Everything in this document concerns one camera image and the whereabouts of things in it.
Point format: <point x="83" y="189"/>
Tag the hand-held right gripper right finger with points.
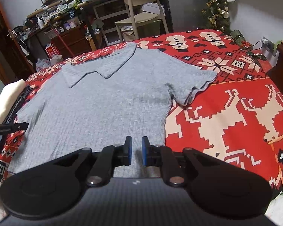
<point x="145" y="150"/>

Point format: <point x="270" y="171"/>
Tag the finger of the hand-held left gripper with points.
<point x="21" y="126"/>

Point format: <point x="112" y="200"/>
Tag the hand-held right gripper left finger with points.
<point x="130" y="150"/>

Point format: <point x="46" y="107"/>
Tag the grey knit polo shirt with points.
<point x="103" y="98"/>

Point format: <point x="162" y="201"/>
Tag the folded white sweater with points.
<point x="4" y="98"/>

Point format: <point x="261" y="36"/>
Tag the white plastic bag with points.
<point x="43" y="64"/>

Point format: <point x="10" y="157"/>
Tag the red cardboard box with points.
<point x="52" y="51"/>

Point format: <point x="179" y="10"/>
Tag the red printed blanket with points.
<point x="226" y="122"/>

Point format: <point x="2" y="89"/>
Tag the wooden door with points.
<point x="4" y="40"/>

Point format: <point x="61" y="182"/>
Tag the wooden drawer cabinet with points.
<point x="73" y="42"/>

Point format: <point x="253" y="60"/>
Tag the white lotion bottle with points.
<point x="40" y="23"/>

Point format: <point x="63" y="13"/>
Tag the beige plastic chair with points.
<point x="141" y="16"/>

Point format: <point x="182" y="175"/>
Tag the small red bow gift box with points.
<point x="246" y="46"/>

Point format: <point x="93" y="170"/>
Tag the dark green gift box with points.
<point x="237" y="36"/>

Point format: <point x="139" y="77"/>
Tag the person's white knit sweater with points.
<point x="280" y="209"/>

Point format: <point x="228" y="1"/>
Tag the grey refrigerator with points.
<point x="188" y="7"/>

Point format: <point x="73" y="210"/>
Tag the small Christmas tree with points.
<point x="217" y="16"/>

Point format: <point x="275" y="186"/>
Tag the white wall charger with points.
<point x="267" y="43"/>

